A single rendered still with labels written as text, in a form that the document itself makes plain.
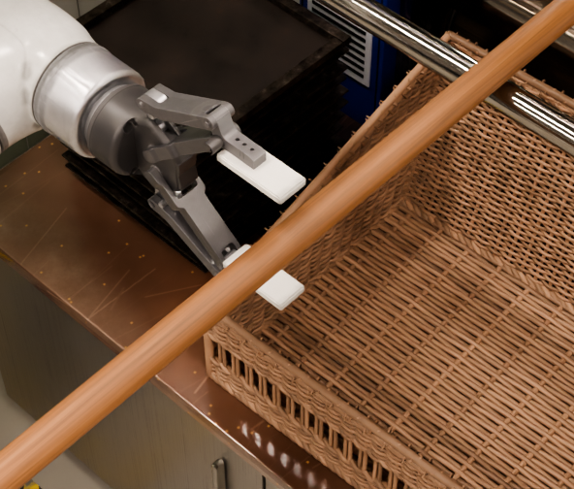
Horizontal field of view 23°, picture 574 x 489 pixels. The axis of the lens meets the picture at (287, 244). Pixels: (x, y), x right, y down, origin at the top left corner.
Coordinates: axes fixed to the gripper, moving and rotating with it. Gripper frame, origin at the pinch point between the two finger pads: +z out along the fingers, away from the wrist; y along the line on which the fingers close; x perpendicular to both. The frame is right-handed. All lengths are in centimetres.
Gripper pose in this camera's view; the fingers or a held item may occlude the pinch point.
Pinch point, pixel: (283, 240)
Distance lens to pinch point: 115.1
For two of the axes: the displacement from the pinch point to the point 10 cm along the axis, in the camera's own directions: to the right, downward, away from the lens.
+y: 0.0, 6.4, 7.7
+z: 7.3, 5.3, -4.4
